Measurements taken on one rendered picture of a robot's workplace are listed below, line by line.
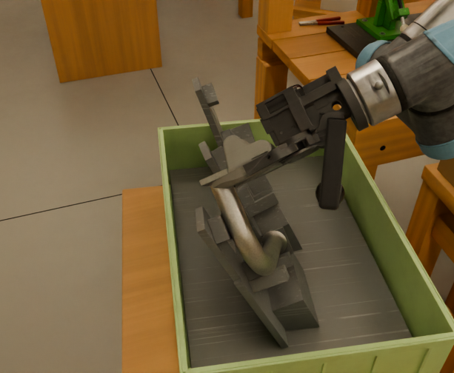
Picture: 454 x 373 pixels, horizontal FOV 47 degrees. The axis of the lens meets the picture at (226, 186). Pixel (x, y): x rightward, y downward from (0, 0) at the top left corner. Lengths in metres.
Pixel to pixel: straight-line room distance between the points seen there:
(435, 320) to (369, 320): 0.13
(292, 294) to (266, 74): 1.13
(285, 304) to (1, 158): 2.23
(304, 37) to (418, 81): 1.16
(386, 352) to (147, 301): 0.47
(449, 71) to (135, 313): 0.69
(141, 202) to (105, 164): 1.46
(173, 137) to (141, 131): 1.71
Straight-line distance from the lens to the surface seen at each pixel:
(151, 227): 1.18
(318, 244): 1.07
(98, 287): 2.12
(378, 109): 0.66
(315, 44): 1.76
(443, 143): 0.76
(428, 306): 0.91
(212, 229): 0.69
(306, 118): 0.65
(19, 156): 2.88
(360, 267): 1.04
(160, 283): 1.07
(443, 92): 0.69
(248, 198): 0.90
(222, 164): 0.80
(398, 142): 1.44
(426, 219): 1.37
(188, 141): 1.20
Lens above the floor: 1.62
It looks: 41 degrees down
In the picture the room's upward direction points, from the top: straight up
